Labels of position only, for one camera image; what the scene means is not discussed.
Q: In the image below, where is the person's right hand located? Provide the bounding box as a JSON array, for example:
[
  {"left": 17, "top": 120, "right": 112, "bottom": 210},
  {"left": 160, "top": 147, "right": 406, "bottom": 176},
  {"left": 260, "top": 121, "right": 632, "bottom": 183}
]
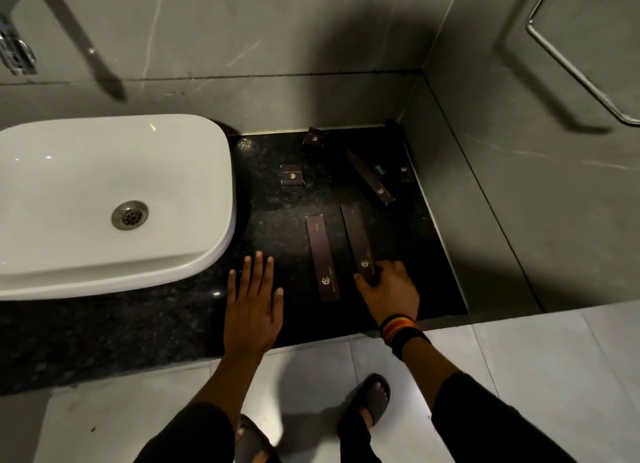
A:
[{"left": 353, "top": 260, "right": 421, "bottom": 327}]

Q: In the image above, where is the person's left hand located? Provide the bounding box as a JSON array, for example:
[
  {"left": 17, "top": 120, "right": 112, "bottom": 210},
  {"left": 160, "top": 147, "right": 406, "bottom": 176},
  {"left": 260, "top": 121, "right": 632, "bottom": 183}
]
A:
[{"left": 223, "top": 251, "right": 286, "bottom": 354}]

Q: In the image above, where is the long brown box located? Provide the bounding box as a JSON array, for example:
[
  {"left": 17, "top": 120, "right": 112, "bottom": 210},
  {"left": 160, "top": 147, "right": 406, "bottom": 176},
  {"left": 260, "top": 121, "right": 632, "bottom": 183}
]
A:
[
  {"left": 305, "top": 215, "right": 342, "bottom": 304},
  {"left": 345, "top": 149, "right": 397, "bottom": 206},
  {"left": 340, "top": 204, "right": 381, "bottom": 285}
]

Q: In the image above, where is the person's right forearm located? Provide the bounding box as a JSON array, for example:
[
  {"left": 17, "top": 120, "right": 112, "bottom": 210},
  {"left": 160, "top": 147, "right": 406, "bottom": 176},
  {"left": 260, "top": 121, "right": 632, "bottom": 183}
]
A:
[{"left": 400, "top": 339, "right": 467, "bottom": 414}]

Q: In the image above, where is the person's left forearm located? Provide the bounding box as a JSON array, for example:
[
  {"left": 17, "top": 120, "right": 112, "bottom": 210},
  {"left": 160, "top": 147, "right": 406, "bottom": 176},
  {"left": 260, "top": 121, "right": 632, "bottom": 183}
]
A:
[{"left": 187, "top": 345, "right": 273, "bottom": 431}]

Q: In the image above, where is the striped wristband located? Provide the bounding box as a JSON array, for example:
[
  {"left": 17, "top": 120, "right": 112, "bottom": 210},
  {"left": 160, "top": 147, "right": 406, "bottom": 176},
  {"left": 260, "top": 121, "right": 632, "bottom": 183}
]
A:
[{"left": 379, "top": 314, "right": 419, "bottom": 342}]

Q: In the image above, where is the black wristband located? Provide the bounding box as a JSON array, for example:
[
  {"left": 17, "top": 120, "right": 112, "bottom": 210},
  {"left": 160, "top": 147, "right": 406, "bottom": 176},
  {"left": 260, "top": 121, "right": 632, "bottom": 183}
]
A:
[{"left": 387, "top": 327, "right": 432, "bottom": 361}]

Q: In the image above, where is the dark right slipper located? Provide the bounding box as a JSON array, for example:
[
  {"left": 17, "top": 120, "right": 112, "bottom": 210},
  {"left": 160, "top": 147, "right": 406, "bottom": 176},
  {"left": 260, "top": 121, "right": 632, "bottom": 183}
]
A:
[{"left": 337, "top": 373, "right": 392, "bottom": 441}]

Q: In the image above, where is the dark slipper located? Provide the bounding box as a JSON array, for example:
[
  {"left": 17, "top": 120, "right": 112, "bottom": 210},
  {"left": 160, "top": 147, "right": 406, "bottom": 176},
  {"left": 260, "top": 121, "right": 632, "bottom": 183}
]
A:
[
  {"left": 234, "top": 414, "right": 282, "bottom": 463},
  {"left": 337, "top": 373, "right": 392, "bottom": 441}
]

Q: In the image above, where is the metal sink drain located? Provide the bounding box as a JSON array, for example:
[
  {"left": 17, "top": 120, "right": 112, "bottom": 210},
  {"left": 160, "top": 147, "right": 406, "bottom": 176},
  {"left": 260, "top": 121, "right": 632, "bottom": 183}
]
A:
[{"left": 111, "top": 201, "right": 150, "bottom": 231}]

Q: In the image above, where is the dark left slipper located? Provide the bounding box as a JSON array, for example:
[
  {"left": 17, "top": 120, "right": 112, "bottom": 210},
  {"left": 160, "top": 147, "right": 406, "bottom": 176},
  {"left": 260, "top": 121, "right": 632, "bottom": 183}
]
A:
[{"left": 234, "top": 414, "right": 282, "bottom": 463}]

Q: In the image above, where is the black left sleeve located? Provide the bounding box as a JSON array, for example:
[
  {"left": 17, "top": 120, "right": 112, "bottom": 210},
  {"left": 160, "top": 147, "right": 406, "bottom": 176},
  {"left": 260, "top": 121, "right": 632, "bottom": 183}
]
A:
[{"left": 132, "top": 403, "right": 237, "bottom": 463}]

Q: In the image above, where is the black sleeve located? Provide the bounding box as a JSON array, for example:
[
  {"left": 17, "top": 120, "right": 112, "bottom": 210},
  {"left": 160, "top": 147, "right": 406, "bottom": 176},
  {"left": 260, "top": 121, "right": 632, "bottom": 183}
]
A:
[
  {"left": 430, "top": 371, "right": 579, "bottom": 463},
  {"left": 132, "top": 403, "right": 237, "bottom": 463}
]

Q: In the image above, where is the black right sleeve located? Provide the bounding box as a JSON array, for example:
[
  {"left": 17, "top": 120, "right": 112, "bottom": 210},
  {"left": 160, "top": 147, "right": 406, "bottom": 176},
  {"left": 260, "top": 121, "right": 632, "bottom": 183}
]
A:
[{"left": 430, "top": 371, "right": 579, "bottom": 463}]

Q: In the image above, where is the white ceramic sink basin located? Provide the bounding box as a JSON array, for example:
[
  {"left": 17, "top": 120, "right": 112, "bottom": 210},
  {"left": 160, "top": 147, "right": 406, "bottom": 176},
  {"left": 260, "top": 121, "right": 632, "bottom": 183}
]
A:
[{"left": 0, "top": 114, "right": 237, "bottom": 302}]

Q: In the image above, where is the chrome faucet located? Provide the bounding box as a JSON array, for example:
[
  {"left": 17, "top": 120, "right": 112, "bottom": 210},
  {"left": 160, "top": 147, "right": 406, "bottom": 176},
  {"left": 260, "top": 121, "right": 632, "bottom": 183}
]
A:
[{"left": 0, "top": 0, "right": 64, "bottom": 76}]

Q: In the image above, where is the chrome towel rail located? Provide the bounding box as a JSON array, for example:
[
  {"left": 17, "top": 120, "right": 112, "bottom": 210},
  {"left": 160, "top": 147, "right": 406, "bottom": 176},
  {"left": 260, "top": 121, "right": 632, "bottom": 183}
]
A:
[{"left": 525, "top": 0, "right": 640, "bottom": 127}]

